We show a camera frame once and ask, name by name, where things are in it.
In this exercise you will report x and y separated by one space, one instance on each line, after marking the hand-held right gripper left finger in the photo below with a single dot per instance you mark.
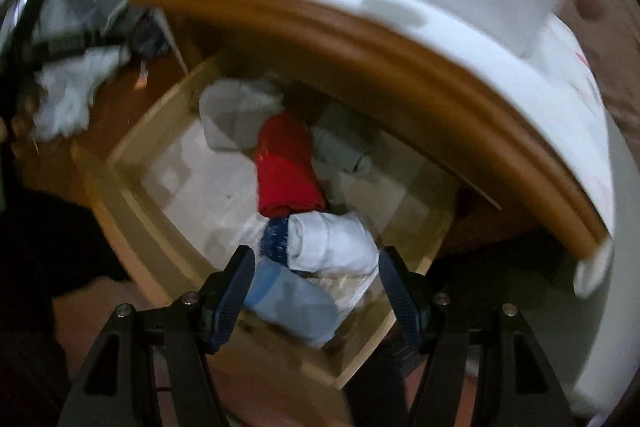
235 292

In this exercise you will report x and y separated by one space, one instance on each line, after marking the wooden drawer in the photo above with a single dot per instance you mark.
190 192

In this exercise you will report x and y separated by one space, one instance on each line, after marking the red rolled underwear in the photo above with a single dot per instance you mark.
285 167

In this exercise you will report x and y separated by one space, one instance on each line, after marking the white and navy sock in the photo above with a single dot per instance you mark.
330 242

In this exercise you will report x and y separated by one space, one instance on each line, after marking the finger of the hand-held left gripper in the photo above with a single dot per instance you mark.
65 44

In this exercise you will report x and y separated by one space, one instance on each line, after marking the orange wrapper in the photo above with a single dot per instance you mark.
141 77

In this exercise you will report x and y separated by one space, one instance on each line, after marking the white underwear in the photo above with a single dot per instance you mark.
70 97

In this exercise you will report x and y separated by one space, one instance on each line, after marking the wooden nightstand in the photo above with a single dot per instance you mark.
350 42

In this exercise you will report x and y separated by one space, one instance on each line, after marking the white grey folded cloth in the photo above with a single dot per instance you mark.
235 112

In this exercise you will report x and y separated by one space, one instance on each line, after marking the light blue underwear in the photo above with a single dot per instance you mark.
295 302

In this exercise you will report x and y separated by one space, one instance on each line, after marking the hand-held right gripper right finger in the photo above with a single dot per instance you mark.
400 292

